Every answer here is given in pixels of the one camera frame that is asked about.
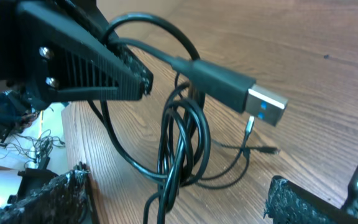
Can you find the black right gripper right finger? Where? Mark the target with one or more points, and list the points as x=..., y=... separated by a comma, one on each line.
x=288, y=203

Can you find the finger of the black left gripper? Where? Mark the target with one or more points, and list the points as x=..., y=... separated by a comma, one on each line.
x=87, y=15

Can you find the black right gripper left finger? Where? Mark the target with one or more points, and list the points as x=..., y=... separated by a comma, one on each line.
x=46, y=197

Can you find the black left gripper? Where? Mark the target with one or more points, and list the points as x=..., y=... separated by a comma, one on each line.
x=54, y=59

